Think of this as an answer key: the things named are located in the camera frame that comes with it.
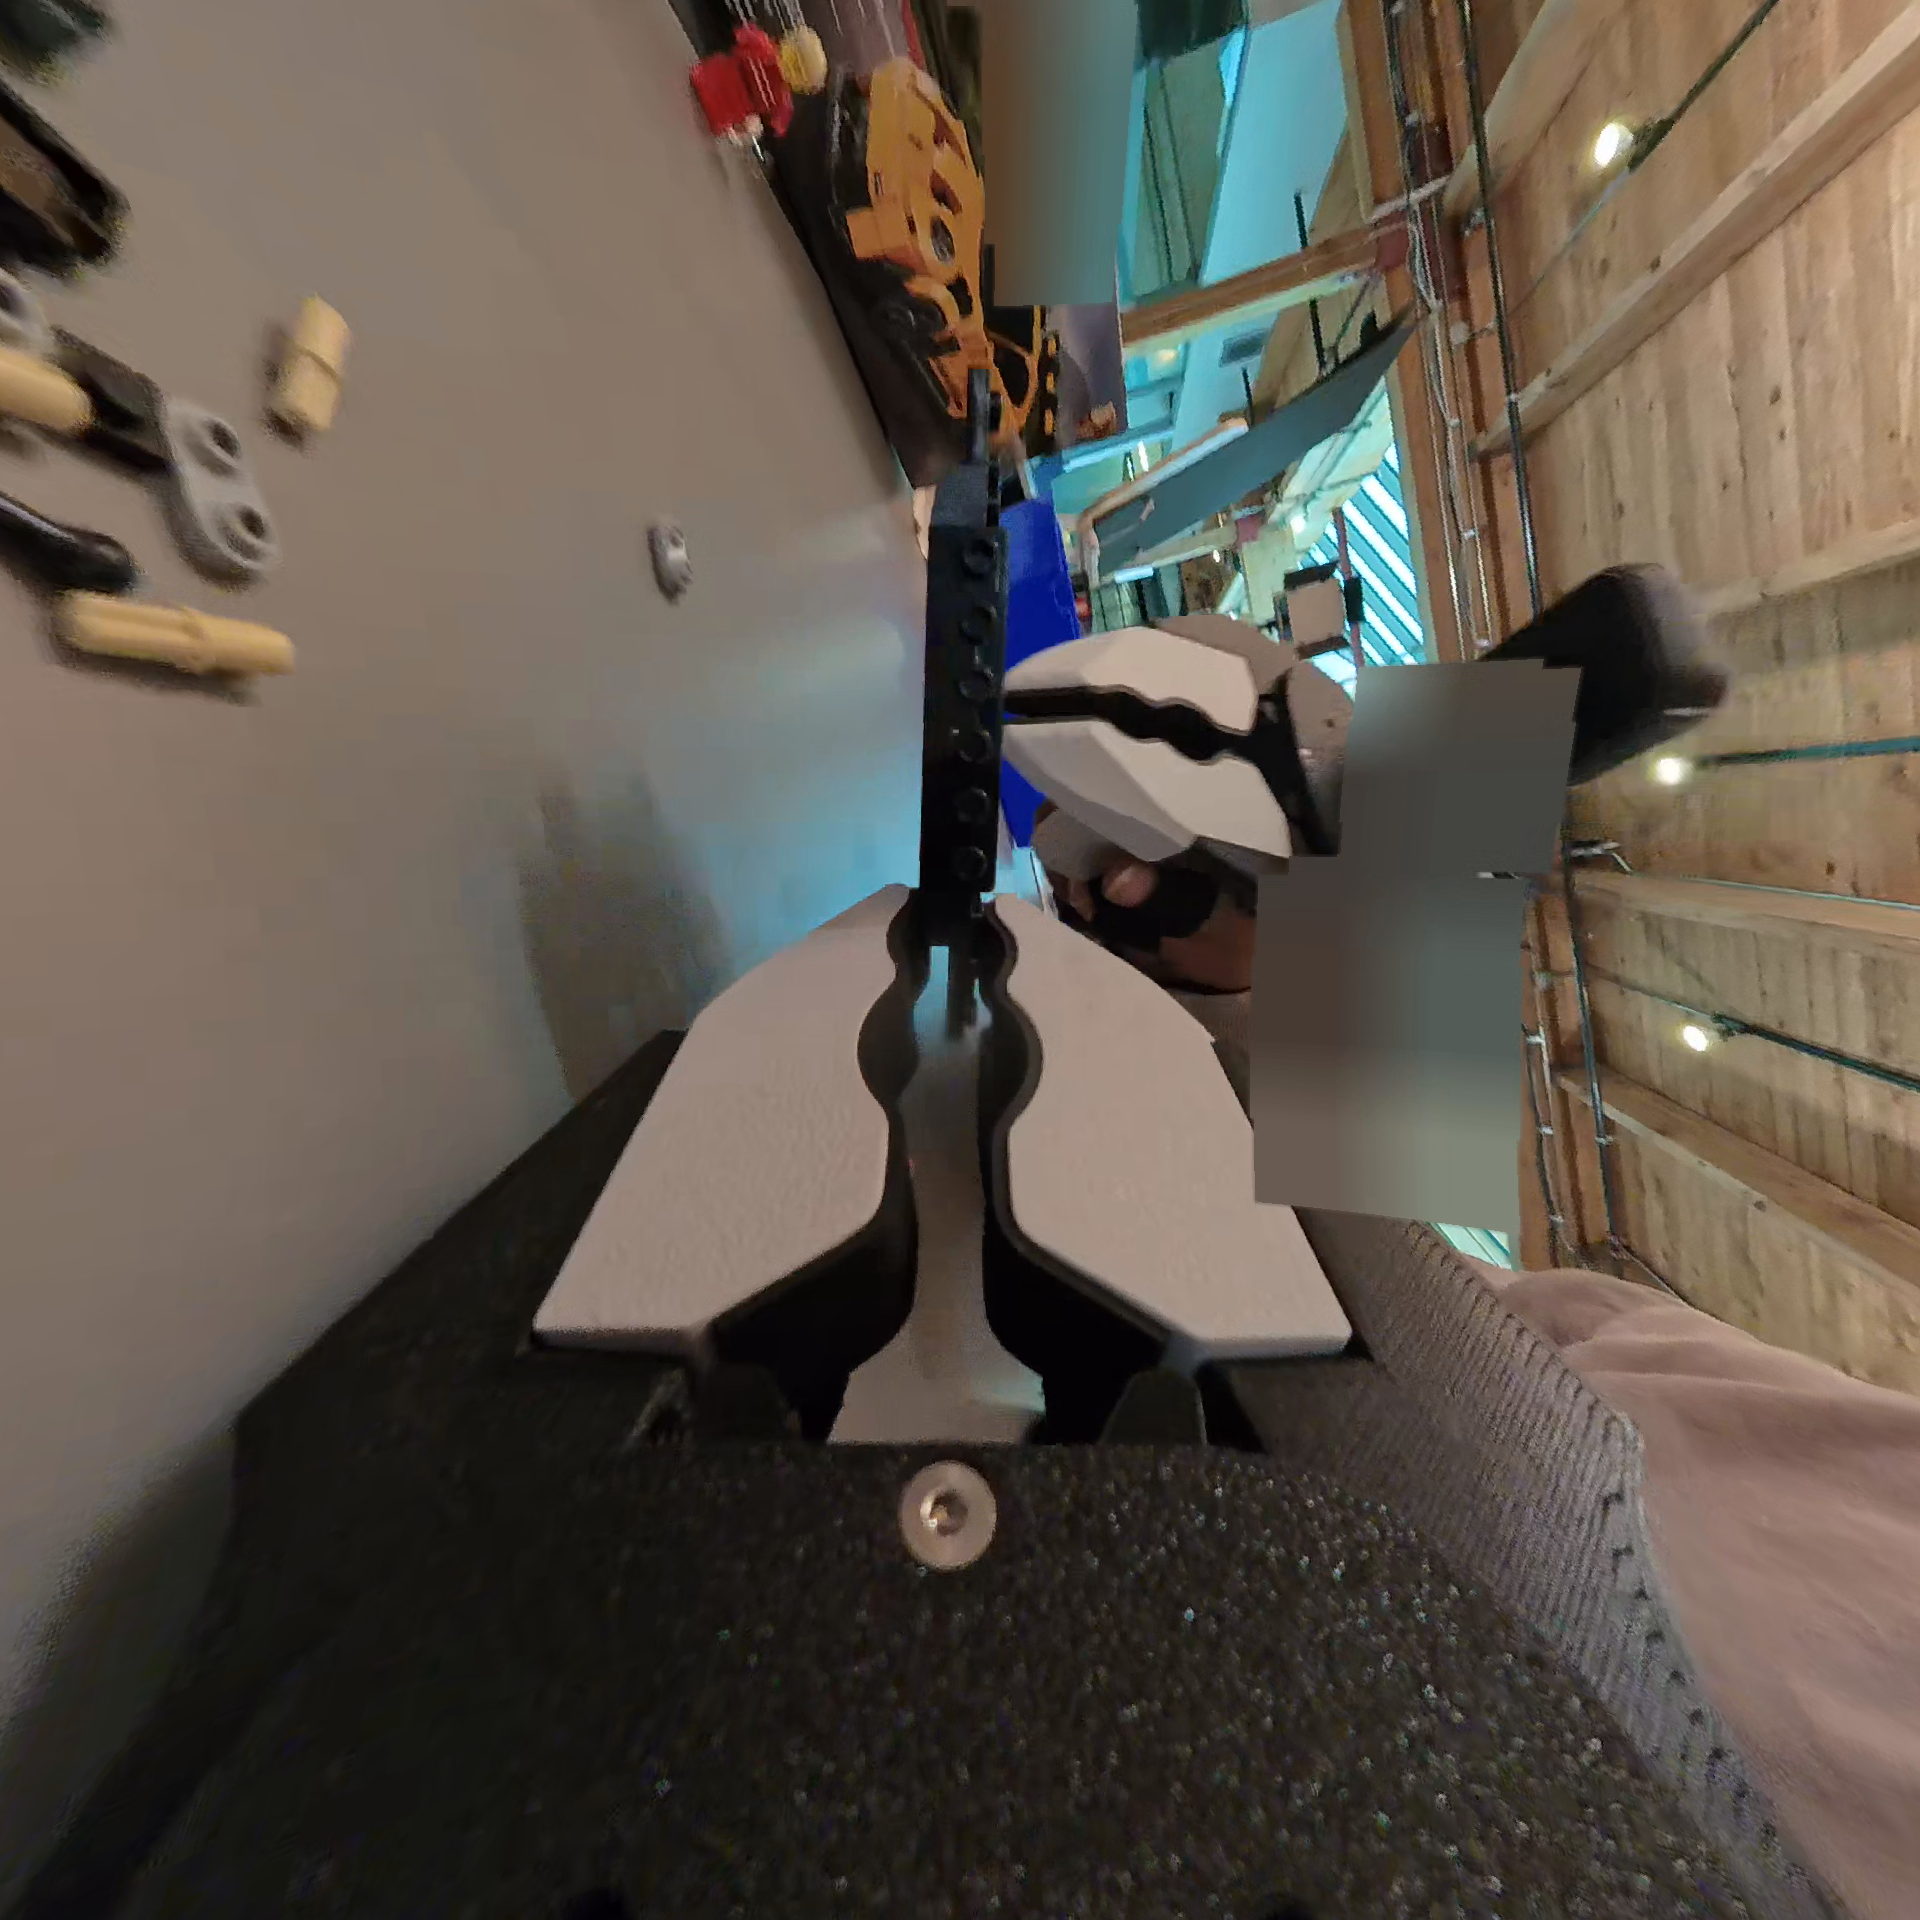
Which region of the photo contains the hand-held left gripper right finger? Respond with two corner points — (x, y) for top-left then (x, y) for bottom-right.
(978, 889), (1356, 1368)

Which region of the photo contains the person's right hand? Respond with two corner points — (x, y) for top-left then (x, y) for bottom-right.
(1047, 883), (1257, 995)

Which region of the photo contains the toy car box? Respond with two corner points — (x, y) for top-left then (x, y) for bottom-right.
(674, 0), (1129, 486)

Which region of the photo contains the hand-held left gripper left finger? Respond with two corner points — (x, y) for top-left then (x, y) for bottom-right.
(532, 887), (922, 1366)

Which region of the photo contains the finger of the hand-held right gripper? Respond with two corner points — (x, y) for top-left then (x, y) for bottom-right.
(999, 720), (1299, 864)
(999, 625), (1302, 736)

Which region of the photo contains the grey desk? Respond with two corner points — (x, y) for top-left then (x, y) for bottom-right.
(0, 0), (963, 1878)

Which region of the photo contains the pile of small brick pieces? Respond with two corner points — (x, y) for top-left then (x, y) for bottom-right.
(0, 0), (357, 700)

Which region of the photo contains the grey slanted board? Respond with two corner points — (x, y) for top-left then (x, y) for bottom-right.
(1093, 312), (1423, 577)

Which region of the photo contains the blue plastic bin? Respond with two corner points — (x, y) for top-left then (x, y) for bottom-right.
(995, 499), (1086, 811)

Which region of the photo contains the black brick plate assembly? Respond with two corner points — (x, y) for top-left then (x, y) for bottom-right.
(914, 363), (1010, 1040)

